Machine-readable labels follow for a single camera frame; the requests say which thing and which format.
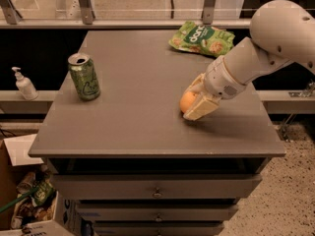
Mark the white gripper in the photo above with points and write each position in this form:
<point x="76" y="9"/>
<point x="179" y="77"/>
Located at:
<point x="219" y="79"/>

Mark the orange fruit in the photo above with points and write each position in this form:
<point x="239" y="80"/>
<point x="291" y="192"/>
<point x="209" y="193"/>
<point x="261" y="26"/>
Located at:
<point x="187" y="100"/>

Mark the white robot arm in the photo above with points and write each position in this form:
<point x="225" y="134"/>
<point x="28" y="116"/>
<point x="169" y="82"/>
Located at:
<point x="281" y="32"/>

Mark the green snack bag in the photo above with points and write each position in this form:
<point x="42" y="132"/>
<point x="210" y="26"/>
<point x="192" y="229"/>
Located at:
<point x="202" y="39"/>

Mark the grey drawer cabinet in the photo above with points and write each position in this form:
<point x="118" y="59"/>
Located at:
<point x="130" y="161"/>

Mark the green soda can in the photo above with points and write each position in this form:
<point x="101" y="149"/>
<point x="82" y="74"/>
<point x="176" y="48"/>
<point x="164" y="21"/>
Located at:
<point x="82" y="71"/>

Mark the white pump bottle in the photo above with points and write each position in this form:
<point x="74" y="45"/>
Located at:
<point x="25" y="85"/>

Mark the white cardboard box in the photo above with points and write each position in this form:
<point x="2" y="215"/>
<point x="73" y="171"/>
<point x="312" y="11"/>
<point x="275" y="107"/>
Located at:
<point x="65" y="221"/>

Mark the cardboard box with trash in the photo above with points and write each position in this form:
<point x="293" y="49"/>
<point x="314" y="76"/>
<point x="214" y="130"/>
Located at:
<point x="26" y="193"/>

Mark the metal railing frame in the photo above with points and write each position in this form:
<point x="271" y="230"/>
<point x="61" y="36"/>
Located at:
<point x="120" y="14"/>

